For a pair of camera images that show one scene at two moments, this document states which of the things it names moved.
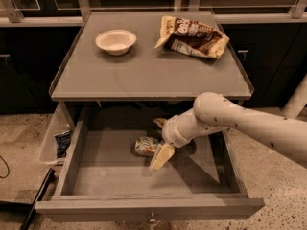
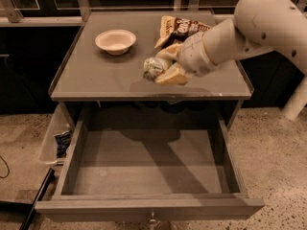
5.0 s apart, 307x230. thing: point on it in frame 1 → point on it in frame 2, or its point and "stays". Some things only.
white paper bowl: (116, 41) stays
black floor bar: (30, 207) stays
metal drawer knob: (153, 220) stays
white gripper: (171, 132) → (194, 56)
